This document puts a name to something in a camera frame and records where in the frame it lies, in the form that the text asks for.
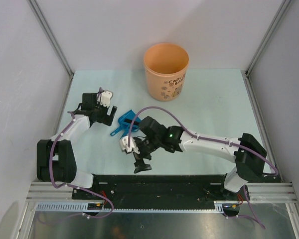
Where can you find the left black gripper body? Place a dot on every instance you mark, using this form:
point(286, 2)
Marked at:
point(101, 116)

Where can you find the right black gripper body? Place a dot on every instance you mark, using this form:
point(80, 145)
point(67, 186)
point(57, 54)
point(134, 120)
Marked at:
point(146, 147)

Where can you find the blue plastic dustpan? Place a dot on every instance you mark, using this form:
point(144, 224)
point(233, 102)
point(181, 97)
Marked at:
point(128, 115)

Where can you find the blue hand brush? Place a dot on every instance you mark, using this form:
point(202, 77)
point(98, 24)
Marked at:
point(132, 124)

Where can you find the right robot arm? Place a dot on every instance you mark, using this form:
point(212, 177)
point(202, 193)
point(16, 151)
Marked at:
point(244, 152)

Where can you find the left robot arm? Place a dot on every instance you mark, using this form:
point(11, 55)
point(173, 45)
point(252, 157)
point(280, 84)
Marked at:
point(55, 159)

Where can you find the orange plastic bucket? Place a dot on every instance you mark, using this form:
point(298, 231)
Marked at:
point(165, 68)

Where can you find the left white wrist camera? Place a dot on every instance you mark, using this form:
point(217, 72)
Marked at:
point(105, 98)

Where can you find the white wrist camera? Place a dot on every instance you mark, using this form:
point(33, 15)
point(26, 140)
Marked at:
point(105, 98)
point(128, 145)

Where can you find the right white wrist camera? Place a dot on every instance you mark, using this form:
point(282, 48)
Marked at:
point(128, 145)

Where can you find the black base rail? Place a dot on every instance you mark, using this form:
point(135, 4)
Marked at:
point(164, 192)

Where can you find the white cable duct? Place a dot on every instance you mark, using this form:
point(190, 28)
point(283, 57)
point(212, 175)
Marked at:
point(85, 207)

